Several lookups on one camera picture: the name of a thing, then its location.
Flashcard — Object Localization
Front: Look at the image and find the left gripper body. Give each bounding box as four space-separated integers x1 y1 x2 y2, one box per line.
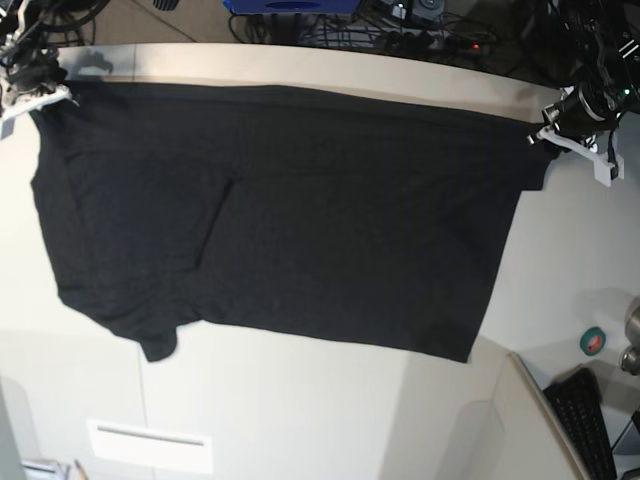
542 82 617 140

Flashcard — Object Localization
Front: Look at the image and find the silver metal cylinder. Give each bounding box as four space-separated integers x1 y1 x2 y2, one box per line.
619 297 639 377

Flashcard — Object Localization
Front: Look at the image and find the beige partition panel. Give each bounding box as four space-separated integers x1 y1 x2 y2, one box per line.
492 354 589 480

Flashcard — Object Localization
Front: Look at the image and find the white cable grommet plate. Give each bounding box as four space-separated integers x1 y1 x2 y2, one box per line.
87 419 213 474

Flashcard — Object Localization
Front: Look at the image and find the pencil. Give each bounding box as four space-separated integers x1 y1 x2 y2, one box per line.
74 460 89 480

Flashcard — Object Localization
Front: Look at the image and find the blue box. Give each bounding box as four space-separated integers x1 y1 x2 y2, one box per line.
223 0 361 15

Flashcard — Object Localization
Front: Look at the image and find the black keyboard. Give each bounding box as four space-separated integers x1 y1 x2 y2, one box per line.
543 367 617 480

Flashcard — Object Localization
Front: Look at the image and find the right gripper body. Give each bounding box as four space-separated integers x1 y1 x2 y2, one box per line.
1 47 67 103

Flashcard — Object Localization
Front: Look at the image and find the green tape roll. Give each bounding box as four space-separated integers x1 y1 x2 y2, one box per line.
579 327 607 356

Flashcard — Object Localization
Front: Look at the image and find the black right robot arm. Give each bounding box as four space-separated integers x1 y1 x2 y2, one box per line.
1 1 108 110

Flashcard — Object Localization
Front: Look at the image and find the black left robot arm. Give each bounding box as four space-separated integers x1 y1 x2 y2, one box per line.
543 1 639 140

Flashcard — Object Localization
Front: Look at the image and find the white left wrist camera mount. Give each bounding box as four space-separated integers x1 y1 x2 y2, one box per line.
527 126 625 187

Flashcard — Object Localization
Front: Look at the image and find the black t-shirt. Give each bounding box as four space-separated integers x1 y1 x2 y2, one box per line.
32 82 555 362

